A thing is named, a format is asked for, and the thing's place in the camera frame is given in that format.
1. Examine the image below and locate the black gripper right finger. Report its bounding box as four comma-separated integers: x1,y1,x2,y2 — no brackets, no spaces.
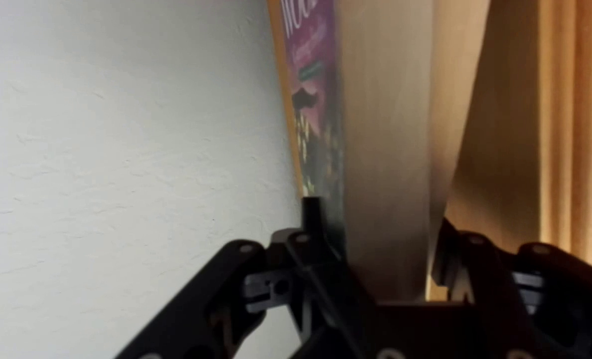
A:
431,218,592,359

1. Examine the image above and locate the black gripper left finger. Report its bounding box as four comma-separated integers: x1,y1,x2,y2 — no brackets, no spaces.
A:
116,196,411,359

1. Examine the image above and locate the purple Sheryl Woods paperback book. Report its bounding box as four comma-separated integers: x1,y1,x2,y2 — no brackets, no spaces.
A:
277,0,493,305

